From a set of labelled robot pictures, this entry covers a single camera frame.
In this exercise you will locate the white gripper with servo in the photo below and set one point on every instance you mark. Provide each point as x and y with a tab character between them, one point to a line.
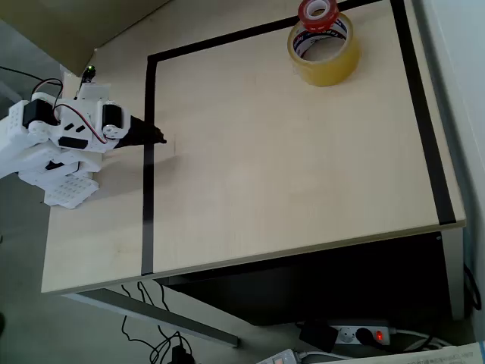
133	133

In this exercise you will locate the red 3M tape roll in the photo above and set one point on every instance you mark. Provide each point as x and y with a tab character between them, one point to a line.
317	13

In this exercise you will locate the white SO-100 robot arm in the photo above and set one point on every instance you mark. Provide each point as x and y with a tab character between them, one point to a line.
22	151

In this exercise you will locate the long black tape strip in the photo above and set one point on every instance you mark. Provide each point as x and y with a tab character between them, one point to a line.
424	121
246	32
148	170

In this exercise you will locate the large yellow packing tape roll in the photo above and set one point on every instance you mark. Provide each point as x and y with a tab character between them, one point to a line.
333	64

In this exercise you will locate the small black device green LED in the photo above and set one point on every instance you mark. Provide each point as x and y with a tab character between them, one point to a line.
89	74

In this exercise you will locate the small black charger plug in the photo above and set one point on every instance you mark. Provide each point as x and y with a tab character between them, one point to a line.
182	354

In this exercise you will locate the black power adapter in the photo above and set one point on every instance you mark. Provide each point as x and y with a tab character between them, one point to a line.
318	335

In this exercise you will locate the black round plug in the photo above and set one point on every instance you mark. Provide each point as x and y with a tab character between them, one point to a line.
364	336

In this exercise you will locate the printed paper stack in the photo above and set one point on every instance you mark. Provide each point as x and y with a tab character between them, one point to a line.
424	354

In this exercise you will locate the white power strip orange switch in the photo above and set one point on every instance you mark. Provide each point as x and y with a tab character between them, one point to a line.
278	357

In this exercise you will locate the white power strip red switch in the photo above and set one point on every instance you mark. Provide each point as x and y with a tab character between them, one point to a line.
346	333

